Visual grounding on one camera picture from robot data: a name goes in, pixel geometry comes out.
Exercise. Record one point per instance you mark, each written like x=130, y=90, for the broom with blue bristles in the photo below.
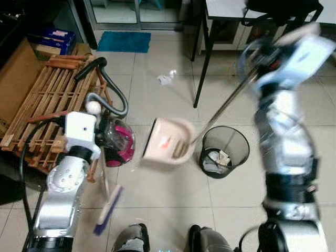
x=108, y=212

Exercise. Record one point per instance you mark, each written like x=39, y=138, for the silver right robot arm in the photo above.
x=286, y=142

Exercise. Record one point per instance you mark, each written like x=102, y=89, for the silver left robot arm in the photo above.
x=63, y=194

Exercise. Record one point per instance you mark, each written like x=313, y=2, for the blue floor mat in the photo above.
x=124, y=42

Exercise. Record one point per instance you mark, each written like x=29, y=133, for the magenta canister vacuum cleaner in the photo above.
x=119, y=144

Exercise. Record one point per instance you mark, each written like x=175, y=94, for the black bag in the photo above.
x=283, y=8

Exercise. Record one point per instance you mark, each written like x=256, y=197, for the white table with black legs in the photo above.
x=226, y=10

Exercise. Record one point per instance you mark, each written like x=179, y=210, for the folded wooden slat rack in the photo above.
x=44, y=100

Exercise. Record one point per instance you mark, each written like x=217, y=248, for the small white paper scrap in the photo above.
x=167, y=79

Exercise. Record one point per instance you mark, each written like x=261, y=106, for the brown cardboard box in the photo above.
x=16, y=79

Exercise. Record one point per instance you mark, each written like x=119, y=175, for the blue printed carton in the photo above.
x=52, y=41

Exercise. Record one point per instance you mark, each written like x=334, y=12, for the robot left leg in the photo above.
x=131, y=239

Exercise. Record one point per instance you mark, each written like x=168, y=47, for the robot leg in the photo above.
x=210, y=241
x=131, y=239

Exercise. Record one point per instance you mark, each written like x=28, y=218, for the crumpled paper trash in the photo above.
x=216, y=160

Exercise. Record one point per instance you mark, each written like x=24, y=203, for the glass door cabinet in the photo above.
x=121, y=10

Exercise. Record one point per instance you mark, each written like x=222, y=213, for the robot right leg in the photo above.
x=210, y=241

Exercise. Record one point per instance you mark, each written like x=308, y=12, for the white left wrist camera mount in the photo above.
x=80, y=131

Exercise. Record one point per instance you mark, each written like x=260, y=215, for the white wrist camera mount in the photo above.
x=304, y=55
x=80, y=131

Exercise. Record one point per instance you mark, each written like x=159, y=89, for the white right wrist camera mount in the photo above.
x=304, y=55

